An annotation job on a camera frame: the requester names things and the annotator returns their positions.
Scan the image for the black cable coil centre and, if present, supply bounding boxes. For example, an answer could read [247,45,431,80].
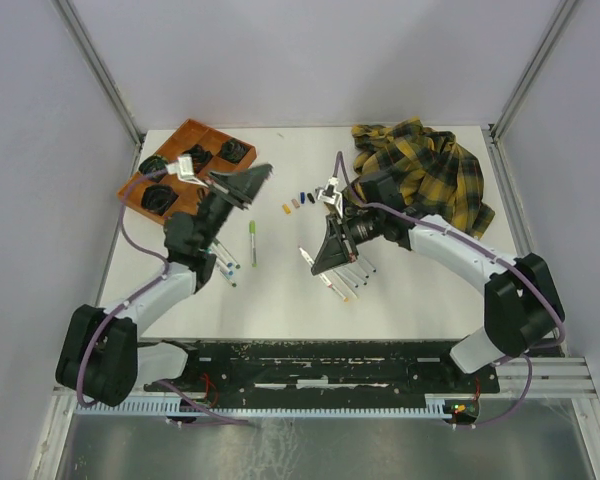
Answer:
[182,143,214,166]

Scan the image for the yellow plaid shirt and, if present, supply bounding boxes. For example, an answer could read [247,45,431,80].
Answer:
[351,118,495,239]

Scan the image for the pink cap white marker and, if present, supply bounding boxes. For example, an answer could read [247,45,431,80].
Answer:
[318,273,349,302]

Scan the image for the dark green cap marker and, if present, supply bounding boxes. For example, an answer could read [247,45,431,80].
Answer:
[214,260,237,288]

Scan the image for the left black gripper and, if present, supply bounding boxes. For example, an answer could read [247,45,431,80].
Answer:
[198,165,275,250]

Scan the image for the green black cable coil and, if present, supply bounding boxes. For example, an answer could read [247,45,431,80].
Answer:
[138,154,175,179]

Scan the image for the orange compartment tray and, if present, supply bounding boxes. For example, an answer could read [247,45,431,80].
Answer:
[118,119,256,225]

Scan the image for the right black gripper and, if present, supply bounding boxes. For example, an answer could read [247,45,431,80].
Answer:
[312,208,382,274]

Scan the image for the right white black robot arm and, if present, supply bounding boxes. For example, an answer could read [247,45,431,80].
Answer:
[311,172,565,391]

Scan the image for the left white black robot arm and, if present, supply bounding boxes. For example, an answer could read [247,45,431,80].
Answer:
[55,163,273,408]

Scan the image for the dark green cable coil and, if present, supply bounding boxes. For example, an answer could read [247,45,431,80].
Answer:
[216,138,248,164]

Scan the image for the black cable coil front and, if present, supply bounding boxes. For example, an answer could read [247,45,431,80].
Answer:
[140,183,179,215]

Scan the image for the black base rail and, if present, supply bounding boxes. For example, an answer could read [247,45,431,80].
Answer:
[172,340,500,408]

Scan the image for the light blue cap marker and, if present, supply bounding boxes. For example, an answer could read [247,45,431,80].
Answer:
[214,251,233,271]

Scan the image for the white cable duct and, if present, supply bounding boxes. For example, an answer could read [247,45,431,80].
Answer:
[74,394,451,420]

